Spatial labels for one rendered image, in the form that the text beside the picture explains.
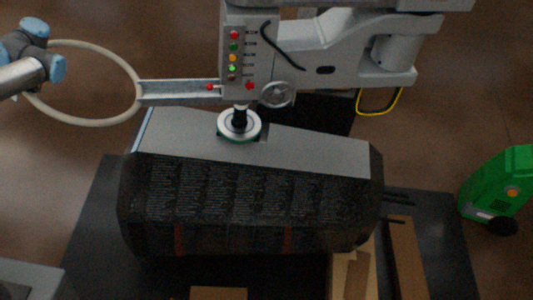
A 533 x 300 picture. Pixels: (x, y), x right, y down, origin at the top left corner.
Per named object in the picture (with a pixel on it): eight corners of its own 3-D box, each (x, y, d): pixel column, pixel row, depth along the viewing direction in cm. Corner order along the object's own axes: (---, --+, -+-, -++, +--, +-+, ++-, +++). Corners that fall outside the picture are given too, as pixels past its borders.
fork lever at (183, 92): (288, 79, 218) (290, 71, 214) (296, 107, 206) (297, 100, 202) (138, 82, 206) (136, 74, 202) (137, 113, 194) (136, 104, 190)
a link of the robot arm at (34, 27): (12, 21, 149) (32, 10, 156) (7, 50, 157) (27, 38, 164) (37, 37, 149) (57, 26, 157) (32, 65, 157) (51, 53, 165)
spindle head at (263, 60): (294, 71, 216) (311, -17, 182) (303, 103, 202) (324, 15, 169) (217, 72, 210) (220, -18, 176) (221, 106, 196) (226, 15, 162)
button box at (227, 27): (240, 81, 188) (245, 21, 166) (241, 85, 186) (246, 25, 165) (220, 81, 186) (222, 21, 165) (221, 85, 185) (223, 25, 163)
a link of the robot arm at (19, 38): (12, 52, 140) (39, 37, 149) (-22, 39, 141) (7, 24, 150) (16, 78, 146) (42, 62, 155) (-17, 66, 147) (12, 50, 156)
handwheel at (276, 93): (288, 93, 202) (293, 67, 190) (292, 109, 195) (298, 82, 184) (255, 94, 199) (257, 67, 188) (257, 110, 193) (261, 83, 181)
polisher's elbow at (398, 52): (361, 49, 207) (374, 12, 193) (398, 43, 213) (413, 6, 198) (383, 77, 196) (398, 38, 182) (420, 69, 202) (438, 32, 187)
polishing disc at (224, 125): (258, 143, 215) (258, 142, 214) (213, 137, 215) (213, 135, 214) (262, 112, 229) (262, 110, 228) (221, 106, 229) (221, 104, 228)
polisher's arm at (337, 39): (391, 76, 227) (429, -16, 190) (407, 109, 213) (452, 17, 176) (244, 79, 214) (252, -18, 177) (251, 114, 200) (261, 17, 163)
